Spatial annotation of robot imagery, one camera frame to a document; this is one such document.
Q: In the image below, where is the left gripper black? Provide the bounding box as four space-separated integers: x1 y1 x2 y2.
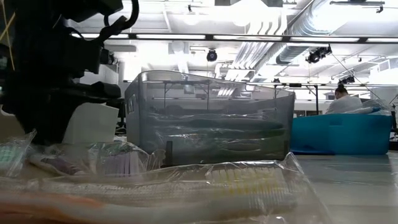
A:
0 33 123 146

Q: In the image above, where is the orange toothbrush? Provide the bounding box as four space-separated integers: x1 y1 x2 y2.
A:
0 191 106 224

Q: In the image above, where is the purple wrapped toothbrush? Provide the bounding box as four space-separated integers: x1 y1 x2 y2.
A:
86 141 155 177
26 153 91 177

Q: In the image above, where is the green bristle wrapped toothbrush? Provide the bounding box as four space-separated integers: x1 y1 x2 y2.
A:
0 129 37 179

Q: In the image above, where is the white plastic bin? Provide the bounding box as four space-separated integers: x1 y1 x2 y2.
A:
0 102 120 146

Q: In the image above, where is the white room pillar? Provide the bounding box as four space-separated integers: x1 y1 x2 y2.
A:
77 60 110 85

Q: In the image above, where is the overhead LED light bar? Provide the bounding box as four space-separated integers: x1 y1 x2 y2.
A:
70 32 398 44

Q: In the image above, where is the transparent grey plastic bin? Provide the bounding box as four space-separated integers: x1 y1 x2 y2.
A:
124 70 295 167

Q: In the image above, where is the black ceiling spotlight cluster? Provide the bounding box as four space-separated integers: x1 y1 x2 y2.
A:
305 45 333 65
338 75 356 85

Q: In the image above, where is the teal plastic bin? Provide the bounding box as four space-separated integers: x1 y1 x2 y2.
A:
290 112 394 156

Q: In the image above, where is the person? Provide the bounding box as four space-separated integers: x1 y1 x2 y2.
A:
325 84 364 114

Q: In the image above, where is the black ceiling light fixture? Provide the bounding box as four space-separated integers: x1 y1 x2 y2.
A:
329 0 386 14

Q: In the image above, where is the grey ventilation duct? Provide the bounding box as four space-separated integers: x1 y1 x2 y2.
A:
275 43 312 65

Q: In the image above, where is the silver ribbed ventilation duct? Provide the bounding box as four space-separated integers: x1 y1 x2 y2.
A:
284 0 346 37

